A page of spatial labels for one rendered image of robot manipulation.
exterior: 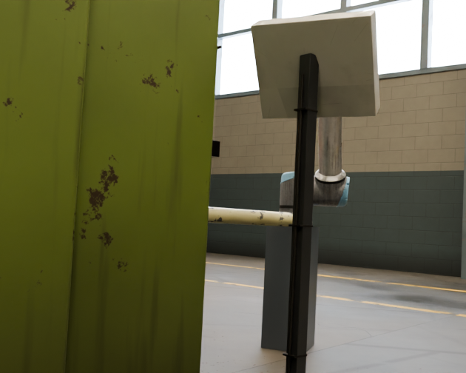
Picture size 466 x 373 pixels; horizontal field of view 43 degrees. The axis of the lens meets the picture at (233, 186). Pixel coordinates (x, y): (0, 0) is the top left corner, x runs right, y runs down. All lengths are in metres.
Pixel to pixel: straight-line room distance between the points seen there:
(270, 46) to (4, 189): 0.88
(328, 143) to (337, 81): 1.12
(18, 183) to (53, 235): 0.13
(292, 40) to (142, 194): 0.61
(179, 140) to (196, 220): 0.21
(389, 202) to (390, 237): 0.53
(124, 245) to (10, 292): 0.33
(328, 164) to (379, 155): 6.63
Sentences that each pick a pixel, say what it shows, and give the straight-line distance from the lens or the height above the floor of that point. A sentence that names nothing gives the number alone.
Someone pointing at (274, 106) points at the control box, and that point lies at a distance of 1.78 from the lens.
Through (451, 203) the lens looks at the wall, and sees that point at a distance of 8.98.
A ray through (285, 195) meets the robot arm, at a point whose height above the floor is 0.75.
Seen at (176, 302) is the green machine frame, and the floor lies 0.39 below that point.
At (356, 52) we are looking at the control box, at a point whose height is 1.08.
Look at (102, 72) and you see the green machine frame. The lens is 1.42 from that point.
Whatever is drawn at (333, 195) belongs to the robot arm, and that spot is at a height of 0.76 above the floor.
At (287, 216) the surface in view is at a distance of 1.88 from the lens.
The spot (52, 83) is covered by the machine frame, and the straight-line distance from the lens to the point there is 1.25.
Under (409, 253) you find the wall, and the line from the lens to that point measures 9.19.
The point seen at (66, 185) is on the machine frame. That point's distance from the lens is 1.24.
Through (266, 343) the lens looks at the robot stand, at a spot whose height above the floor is 0.03.
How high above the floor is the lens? 0.60
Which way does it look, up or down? 3 degrees up
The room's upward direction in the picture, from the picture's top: 3 degrees clockwise
